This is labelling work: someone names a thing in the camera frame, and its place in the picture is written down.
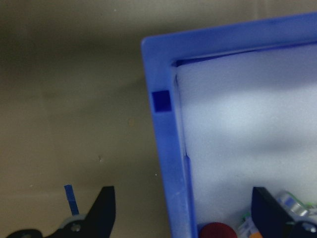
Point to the red push button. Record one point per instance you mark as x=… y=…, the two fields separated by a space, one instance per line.
x=218 y=230

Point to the white green labelled part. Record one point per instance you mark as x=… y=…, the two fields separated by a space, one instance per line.
x=247 y=222

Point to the blue bin with mixed buttons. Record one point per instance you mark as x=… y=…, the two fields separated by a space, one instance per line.
x=166 y=148

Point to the orange push button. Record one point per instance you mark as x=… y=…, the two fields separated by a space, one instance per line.
x=255 y=234

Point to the white foam liner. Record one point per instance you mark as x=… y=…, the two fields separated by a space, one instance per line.
x=247 y=124

